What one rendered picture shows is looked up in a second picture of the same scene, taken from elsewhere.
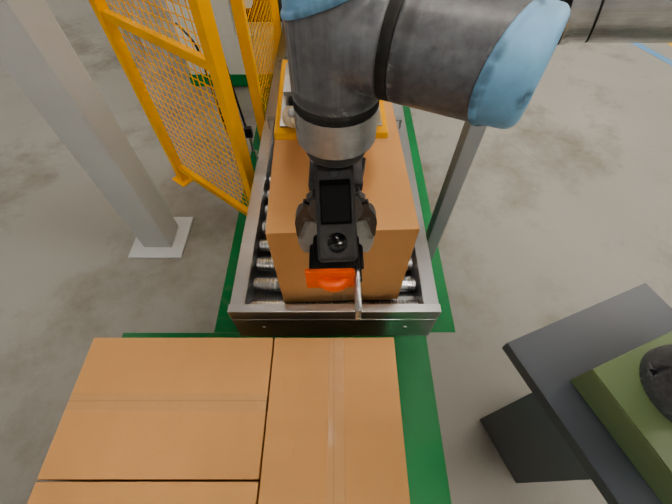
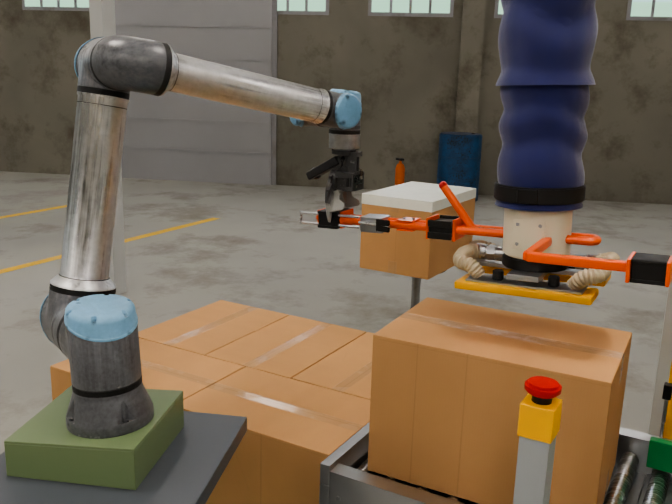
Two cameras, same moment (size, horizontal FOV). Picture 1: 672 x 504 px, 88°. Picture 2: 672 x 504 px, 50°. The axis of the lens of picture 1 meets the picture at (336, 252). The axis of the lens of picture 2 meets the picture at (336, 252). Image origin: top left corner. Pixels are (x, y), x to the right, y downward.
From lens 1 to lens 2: 2.30 m
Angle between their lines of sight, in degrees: 95
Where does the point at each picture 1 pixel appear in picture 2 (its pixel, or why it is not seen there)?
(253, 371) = (367, 391)
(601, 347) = (177, 456)
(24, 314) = not seen: hidden behind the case
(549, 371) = (202, 422)
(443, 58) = not seen: hidden behind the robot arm
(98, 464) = (357, 343)
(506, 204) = not seen: outside the picture
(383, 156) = (483, 347)
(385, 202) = (417, 332)
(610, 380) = (166, 393)
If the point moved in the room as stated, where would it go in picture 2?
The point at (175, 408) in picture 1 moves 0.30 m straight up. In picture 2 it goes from (368, 364) to (371, 289)
